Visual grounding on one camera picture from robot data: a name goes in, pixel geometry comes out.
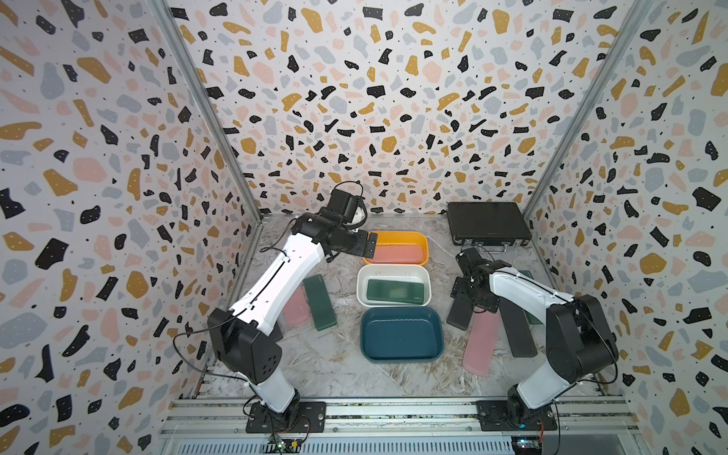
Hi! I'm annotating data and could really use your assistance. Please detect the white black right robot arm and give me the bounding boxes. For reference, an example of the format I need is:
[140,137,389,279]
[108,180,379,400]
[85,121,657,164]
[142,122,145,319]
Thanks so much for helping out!
[447,248,618,430]

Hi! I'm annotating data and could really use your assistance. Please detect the black briefcase with metal latches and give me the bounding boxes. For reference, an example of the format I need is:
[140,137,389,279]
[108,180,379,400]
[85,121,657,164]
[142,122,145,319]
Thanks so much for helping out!
[447,202,532,246]

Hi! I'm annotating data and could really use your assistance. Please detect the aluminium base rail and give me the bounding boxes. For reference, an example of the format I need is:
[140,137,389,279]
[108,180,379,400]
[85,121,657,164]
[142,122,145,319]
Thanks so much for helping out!
[154,396,650,454]

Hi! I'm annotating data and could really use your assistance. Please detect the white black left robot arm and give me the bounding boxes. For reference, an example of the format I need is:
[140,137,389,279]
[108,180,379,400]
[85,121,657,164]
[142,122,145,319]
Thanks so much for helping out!
[208,209,377,416]

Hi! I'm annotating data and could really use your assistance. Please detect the teal storage box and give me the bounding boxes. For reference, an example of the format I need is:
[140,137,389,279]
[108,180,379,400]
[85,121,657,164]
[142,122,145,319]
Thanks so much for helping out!
[360,306,445,363]

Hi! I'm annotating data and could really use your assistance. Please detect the white storage box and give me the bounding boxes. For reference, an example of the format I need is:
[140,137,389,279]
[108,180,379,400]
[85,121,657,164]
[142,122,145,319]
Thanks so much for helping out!
[356,264,432,307]

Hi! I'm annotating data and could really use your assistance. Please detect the dark grey pencil case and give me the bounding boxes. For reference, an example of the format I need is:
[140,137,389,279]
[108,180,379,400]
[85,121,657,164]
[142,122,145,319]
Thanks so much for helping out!
[499,298,538,358]
[447,296,473,331]

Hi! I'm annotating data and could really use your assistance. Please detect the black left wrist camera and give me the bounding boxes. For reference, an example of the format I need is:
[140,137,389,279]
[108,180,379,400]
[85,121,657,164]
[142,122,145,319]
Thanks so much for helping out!
[326,189,366,229]

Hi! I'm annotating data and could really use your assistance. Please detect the pink pencil case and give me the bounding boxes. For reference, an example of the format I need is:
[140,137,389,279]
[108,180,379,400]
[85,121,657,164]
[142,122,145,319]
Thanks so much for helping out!
[369,245,428,265]
[463,312,501,377]
[282,286,311,328]

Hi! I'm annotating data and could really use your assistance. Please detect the yellow storage box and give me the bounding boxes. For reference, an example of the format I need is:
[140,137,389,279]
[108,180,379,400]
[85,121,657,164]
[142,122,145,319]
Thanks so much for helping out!
[364,231,430,267]

